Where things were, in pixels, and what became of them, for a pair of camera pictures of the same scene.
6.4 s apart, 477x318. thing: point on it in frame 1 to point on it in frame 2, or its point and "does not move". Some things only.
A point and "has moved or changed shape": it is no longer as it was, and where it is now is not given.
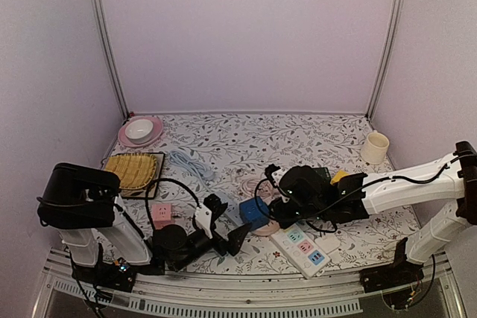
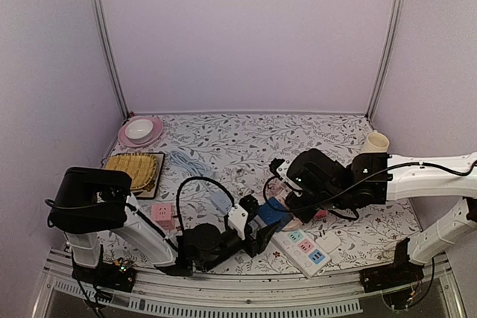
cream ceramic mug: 375,147 does not move
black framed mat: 150,191 does not move
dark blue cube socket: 254,211 has moved or changed shape
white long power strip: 307,257 does not move
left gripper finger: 214,202 to 251,205
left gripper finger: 236,237 to 263,237
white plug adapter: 329,243 does not move
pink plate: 156,130 does not move
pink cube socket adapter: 162,215 does not move
